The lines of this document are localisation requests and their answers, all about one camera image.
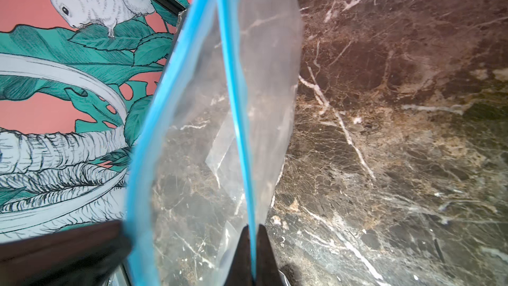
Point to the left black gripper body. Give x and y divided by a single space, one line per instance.
88 255

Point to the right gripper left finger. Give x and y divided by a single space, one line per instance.
240 270

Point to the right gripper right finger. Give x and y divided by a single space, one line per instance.
267 272

